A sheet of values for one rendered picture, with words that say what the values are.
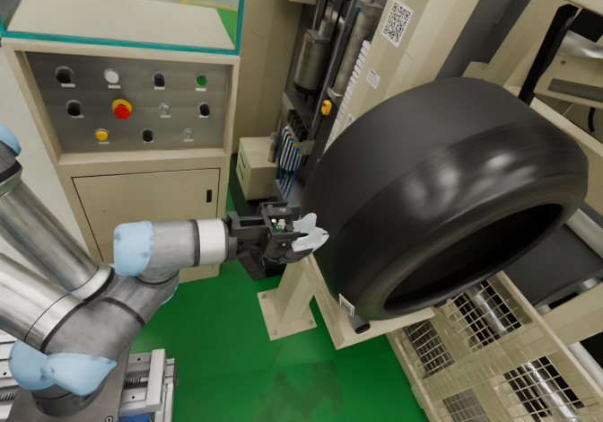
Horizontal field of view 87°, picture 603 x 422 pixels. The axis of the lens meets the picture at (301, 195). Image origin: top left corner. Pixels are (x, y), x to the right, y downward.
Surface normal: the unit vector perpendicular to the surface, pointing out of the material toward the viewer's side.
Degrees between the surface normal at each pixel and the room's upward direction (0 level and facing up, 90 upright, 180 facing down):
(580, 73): 90
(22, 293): 14
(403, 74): 90
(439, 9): 90
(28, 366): 7
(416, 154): 41
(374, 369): 0
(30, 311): 20
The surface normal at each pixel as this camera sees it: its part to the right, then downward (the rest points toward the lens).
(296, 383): 0.23, -0.68
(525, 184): 0.18, 0.04
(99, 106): 0.34, 0.73
